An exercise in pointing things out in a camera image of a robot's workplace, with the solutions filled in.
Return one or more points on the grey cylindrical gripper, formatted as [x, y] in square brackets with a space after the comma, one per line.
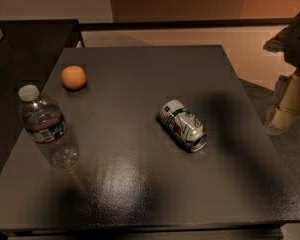
[298, 47]

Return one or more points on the silver green 7up can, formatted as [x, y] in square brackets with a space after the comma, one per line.
[185, 126]

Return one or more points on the orange fruit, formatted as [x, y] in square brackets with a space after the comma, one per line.
[73, 77]

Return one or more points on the clear plastic water bottle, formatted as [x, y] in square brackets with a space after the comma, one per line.
[45, 123]

